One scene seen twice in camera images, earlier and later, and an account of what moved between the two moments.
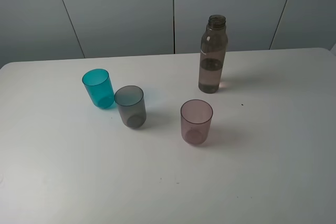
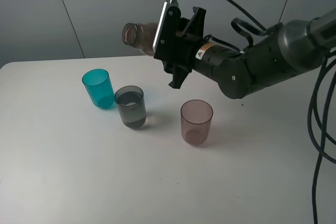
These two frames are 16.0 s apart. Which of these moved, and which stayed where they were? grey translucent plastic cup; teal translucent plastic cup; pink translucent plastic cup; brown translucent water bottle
Moved: brown translucent water bottle
Stayed: grey translucent plastic cup; teal translucent plastic cup; pink translucent plastic cup
